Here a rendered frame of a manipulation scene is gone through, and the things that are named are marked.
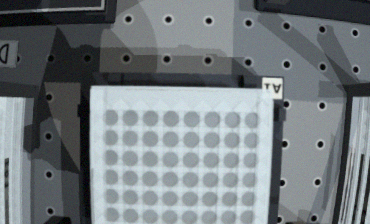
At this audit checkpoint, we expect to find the grey perforated base plate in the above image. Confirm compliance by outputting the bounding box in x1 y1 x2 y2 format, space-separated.
0 0 370 224

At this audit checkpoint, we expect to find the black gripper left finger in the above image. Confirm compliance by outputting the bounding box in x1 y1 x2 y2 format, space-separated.
44 216 71 224

